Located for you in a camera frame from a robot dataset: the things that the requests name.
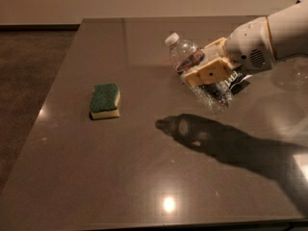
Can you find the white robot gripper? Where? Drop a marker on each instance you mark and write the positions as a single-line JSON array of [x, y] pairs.
[[248, 45]]

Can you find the clear plastic water bottle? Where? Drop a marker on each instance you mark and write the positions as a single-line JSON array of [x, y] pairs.
[[203, 70]]

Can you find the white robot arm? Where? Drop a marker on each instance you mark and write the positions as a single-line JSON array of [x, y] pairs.
[[288, 32]]

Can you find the blue crumpled chip bag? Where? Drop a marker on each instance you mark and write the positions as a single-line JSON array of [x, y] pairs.
[[237, 82]]

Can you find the green and yellow sponge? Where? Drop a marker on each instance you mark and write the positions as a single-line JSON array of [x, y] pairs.
[[104, 101]]

